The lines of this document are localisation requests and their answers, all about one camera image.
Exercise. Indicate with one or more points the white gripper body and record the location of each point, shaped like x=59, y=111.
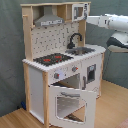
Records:
x=100, y=21

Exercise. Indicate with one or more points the white oven door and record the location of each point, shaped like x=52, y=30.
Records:
x=63, y=101

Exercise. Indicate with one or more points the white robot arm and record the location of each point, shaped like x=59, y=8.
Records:
x=118, y=42

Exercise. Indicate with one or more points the wooden toy kitchen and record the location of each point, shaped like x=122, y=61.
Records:
x=45, y=40

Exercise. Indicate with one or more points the white toy microwave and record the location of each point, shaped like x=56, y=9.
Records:
x=80, y=11

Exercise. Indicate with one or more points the grey toy sink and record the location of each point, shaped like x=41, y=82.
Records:
x=79, y=51

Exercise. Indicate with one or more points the black toy faucet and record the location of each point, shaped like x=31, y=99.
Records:
x=73, y=40

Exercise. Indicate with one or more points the white cabinet door with dispenser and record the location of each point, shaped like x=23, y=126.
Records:
x=91, y=71

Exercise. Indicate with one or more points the grey range hood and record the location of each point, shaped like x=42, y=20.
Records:
x=48, y=18

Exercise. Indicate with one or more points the right red oven knob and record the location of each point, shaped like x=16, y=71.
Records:
x=74, y=68

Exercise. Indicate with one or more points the red oven knob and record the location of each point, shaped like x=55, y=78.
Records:
x=56, y=75
x=74, y=68

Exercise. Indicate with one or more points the black toy stovetop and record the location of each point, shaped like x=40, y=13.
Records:
x=52, y=59

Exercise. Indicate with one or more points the left red oven knob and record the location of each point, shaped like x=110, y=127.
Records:
x=56, y=75

